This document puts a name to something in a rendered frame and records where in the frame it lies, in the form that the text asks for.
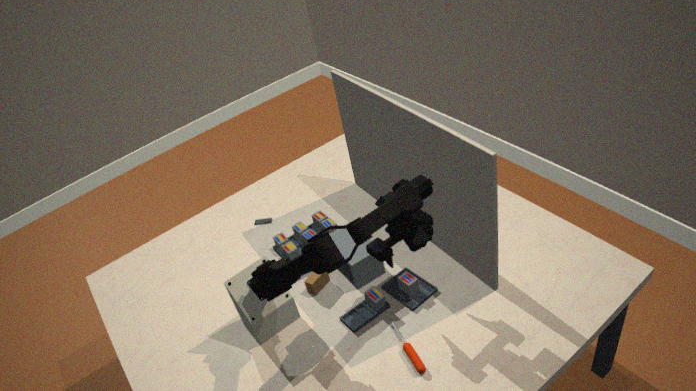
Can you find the orange-handled screwdriver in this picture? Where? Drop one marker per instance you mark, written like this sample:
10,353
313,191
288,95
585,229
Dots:
409,350

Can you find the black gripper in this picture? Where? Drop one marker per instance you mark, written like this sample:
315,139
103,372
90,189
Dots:
382,250

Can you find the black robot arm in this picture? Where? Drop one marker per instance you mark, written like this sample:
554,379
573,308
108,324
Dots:
320,255

